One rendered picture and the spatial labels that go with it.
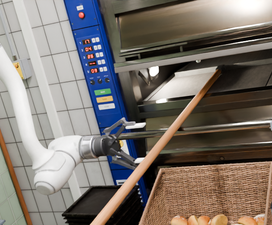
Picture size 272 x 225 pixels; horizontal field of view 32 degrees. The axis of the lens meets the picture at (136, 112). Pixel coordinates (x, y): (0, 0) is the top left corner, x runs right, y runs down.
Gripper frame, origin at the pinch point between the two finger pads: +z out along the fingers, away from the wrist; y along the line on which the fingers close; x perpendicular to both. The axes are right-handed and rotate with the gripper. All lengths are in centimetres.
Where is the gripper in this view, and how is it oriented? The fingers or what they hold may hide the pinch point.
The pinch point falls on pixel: (146, 142)
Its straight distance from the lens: 173.1
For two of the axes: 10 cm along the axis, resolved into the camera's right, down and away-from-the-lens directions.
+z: 9.0, -1.0, -4.3
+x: -3.8, 3.4, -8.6
